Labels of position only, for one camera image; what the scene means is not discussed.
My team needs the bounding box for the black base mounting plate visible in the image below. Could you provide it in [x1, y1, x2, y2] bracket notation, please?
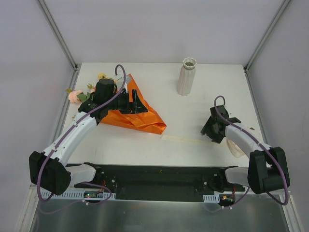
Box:
[73, 163, 252, 202]

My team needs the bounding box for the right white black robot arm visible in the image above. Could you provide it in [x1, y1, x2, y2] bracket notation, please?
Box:
[201, 105, 290, 194]

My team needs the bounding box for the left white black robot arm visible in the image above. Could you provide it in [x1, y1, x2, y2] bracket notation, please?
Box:
[29, 79, 148, 195]

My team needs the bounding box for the aluminium corner post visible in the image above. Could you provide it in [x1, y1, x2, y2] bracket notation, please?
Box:
[244, 0, 293, 73]
[36, 0, 78, 70]

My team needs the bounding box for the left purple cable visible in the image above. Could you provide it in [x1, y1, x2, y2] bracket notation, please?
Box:
[36, 64, 127, 214]

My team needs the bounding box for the left white cable duct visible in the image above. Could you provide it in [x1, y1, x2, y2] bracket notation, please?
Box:
[52, 190, 116, 201]

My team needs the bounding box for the orange wrapping paper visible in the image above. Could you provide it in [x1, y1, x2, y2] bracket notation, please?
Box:
[101, 74, 167, 134]

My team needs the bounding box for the right aluminium corner post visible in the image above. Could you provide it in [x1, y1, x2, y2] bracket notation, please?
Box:
[244, 0, 293, 73]

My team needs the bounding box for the pink yellow flower bouquet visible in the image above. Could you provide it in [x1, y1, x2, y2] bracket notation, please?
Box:
[66, 83, 96, 104]

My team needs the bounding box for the cream ribbon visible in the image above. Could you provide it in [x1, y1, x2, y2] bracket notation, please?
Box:
[160, 135, 245, 158]

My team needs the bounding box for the white ribbed ceramic vase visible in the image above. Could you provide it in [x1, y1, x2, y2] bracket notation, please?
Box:
[177, 58, 197, 96]

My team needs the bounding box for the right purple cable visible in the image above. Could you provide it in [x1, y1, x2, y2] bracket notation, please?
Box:
[205, 95, 290, 213]

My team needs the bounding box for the right white cable duct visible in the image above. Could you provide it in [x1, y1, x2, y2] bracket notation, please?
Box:
[203, 194, 220, 203]

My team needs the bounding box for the aluminium rail frame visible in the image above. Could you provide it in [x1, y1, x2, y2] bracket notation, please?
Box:
[30, 184, 50, 194]

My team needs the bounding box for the white cable duct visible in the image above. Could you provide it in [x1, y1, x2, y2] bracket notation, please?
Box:
[52, 190, 116, 201]
[203, 194, 220, 203]

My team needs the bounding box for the purple cable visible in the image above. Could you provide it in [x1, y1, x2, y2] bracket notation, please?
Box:
[36, 64, 127, 214]
[205, 95, 290, 213]

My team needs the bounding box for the left aluminium corner post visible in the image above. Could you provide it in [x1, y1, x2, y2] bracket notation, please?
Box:
[36, 0, 78, 70]

